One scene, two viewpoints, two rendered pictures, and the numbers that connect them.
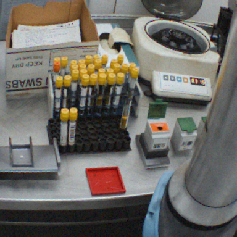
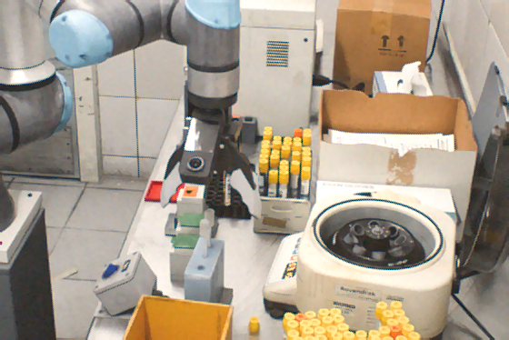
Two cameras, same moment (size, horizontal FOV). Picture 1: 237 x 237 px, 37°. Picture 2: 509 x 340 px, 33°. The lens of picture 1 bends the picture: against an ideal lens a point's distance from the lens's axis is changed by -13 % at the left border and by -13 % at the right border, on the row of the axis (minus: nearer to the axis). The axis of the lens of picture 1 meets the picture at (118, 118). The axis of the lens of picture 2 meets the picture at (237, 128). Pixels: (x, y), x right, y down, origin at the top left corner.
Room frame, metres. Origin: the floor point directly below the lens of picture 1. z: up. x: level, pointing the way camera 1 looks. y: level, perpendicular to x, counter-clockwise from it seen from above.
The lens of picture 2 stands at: (1.25, -1.25, 1.73)
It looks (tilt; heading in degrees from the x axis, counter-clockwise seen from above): 26 degrees down; 115
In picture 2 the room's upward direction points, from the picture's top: 1 degrees clockwise
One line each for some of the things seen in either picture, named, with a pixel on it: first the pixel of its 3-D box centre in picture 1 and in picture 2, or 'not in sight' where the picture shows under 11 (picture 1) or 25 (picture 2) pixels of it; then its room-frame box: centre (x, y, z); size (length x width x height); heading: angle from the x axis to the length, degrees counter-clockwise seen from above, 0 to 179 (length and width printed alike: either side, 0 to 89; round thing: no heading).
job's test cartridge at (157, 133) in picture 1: (156, 137); (191, 206); (0.61, -0.08, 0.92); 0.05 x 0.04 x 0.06; 20
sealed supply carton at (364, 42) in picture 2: not in sight; (384, 25); (0.66, 0.89, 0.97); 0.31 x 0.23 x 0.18; 103
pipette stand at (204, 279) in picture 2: not in sight; (204, 283); (0.74, -0.28, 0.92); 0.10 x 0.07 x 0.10; 105
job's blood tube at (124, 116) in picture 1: (124, 117); (226, 189); (0.65, -0.01, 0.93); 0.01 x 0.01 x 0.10; 21
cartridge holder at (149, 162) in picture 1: (153, 147); (191, 220); (0.61, -0.08, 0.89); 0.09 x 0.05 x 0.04; 20
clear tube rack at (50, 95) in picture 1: (91, 94); (284, 188); (0.73, 0.07, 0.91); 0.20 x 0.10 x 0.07; 110
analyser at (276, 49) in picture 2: not in sight; (252, 52); (0.50, 0.41, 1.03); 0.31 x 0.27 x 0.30; 110
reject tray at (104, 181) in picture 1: (105, 181); (164, 191); (0.51, 0.00, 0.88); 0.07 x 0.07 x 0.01; 20
